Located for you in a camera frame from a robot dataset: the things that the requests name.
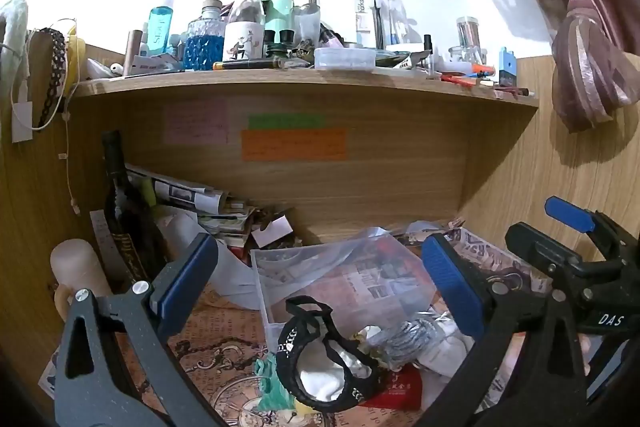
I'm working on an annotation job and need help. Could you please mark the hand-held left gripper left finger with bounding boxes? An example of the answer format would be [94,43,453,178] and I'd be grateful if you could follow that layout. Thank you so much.
[52,233,232,427]

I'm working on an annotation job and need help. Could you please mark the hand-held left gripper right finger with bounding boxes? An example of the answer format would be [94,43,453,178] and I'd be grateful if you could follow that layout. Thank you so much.
[421,233,591,427]

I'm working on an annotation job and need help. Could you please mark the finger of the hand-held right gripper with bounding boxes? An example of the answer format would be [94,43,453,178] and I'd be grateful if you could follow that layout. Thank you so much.
[544,196,640,259]
[505,222,621,288]

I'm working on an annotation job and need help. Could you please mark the clear plastic storage box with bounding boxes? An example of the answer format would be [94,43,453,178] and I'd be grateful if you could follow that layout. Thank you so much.
[250,227,453,348]

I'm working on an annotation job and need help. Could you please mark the grey striped cloth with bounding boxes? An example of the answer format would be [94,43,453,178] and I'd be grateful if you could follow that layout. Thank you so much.
[367,319,451,365]

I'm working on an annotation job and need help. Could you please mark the pile of papers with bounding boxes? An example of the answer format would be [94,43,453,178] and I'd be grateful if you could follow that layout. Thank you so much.
[125,163,296,253]

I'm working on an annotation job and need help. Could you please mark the brown printed table mat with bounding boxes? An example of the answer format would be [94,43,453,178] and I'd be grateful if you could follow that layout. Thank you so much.
[40,227,556,427]

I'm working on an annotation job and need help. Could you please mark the dark wine bottle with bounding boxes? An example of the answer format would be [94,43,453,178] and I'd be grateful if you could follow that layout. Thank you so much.
[101,130,168,295]

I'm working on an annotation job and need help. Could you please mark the white card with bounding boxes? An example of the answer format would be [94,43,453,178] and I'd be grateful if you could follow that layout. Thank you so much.
[251,216,293,249]

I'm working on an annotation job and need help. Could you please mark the pale pink cup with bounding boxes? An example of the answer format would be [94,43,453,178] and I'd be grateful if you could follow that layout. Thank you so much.
[50,238,113,323]

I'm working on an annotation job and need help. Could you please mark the red paper packet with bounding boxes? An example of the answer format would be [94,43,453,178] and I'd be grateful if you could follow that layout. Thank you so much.
[359,364,423,410]

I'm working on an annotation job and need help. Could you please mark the wooden shelf unit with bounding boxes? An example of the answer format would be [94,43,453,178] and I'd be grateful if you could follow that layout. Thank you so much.
[0,38,543,303]

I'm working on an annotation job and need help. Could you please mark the green cloth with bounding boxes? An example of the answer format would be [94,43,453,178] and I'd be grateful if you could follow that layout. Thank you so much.
[254,353,297,413]

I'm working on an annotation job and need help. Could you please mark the pink striped curtain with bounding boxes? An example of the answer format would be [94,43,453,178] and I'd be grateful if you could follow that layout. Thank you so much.
[444,0,640,134]

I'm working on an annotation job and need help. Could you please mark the pink sticky note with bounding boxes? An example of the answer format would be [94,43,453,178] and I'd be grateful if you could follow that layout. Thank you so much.
[164,99,229,145]

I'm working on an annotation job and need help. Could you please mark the blue box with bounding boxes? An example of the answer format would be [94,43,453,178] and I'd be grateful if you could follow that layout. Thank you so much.
[498,47,517,86]

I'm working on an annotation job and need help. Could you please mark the orange sticky note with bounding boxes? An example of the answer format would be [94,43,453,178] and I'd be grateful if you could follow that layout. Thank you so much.
[241,129,348,162]

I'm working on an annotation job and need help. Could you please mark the green sticky note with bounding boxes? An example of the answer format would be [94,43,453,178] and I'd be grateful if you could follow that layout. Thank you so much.
[248,114,326,130]

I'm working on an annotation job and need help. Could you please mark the clear glass jar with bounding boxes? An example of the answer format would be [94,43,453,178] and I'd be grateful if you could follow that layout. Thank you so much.
[448,16,487,65]

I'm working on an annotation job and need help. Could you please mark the small black-capped bottle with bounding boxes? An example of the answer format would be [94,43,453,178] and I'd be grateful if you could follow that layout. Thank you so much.
[423,34,435,80]

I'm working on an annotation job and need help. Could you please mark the black pen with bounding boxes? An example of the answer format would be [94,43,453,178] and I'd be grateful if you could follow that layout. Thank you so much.
[213,58,283,70]

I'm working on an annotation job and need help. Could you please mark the white tag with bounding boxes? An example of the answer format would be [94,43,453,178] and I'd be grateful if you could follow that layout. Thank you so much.
[11,101,34,144]

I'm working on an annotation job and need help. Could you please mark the brown cardboard tube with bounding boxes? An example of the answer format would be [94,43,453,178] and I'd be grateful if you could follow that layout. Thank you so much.
[123,30,142,78]

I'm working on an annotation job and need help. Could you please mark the black lace band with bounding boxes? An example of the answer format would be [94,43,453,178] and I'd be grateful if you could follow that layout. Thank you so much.
[31,27,68,130]

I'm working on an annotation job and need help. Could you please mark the glass bottle with blue liquid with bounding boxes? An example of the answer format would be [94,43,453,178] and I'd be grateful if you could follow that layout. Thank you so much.
[183,0,225,72]

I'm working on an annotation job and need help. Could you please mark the yellow object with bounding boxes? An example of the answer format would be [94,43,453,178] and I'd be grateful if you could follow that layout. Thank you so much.
[64,21,88,84]

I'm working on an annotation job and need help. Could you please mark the flat clear plastic case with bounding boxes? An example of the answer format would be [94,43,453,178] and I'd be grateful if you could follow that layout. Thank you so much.
[314,47,377,71]

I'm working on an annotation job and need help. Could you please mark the light blue plastic bottle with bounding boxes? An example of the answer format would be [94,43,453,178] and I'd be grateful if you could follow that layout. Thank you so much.
[148,0,175,54]

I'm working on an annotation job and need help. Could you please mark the corked clear bottle white label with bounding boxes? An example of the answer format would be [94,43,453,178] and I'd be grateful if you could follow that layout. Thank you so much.
[222,0,266,62]

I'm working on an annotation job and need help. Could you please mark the mint green spray bottle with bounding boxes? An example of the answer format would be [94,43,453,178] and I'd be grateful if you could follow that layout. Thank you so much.
[262,0,296,55]

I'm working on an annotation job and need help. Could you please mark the clear blister tool package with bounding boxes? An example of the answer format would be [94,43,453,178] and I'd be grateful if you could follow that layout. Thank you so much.
[354,0,407,50]

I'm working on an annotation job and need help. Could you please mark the clear bottle with silver cap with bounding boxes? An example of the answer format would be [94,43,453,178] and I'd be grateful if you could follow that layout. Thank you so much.
[291,0,322,48]

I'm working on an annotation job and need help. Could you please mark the white fluffy cloth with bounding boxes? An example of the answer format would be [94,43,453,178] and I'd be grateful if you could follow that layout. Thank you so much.
[0,0,30,80]

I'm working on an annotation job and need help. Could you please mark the white cable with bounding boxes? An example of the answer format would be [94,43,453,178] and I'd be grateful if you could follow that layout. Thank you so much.
[59,107,82,215]

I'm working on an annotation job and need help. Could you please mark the red-handled pliers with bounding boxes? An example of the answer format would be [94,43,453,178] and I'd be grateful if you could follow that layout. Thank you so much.
[440,73,483,88]

